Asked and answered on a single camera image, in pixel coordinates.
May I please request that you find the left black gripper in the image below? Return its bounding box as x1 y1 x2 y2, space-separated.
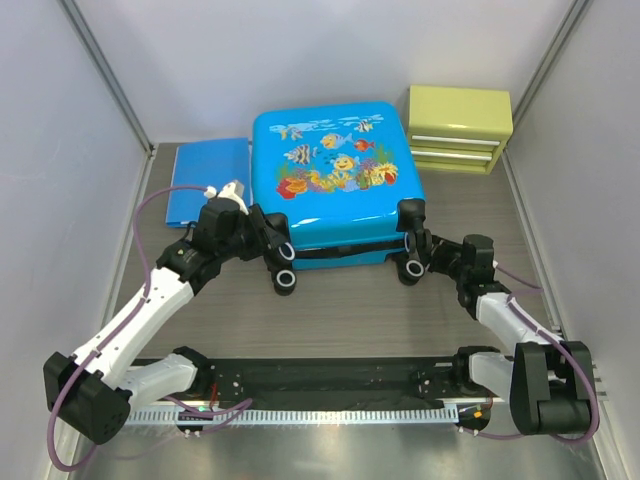
218 204 287 262

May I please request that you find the blue suitcase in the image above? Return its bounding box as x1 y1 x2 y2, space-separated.
250 101 431 286

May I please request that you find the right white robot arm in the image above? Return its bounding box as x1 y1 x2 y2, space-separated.
425 234 600 444

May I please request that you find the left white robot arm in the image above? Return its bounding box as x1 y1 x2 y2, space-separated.
43 181 296 445

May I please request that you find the blue file folder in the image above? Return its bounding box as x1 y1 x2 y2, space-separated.
165 137 252 228

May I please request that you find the olive green drawer box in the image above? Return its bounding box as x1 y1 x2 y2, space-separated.
407 85 513 174

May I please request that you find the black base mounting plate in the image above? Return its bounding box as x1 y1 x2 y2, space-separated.
168 355 495 411

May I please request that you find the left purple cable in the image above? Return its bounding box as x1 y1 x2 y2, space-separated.
46 184 256 472

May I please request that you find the white slotted cable duct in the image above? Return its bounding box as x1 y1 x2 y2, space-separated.
125 404 459 427

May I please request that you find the left aluminium frame post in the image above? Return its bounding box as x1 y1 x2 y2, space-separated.
57 0 155 157

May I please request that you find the aluminium frame post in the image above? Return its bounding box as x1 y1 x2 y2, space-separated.
57 0 155 157
498 0 596 149

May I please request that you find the right aluminium frame post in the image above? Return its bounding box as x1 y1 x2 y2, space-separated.
498 0 596 149

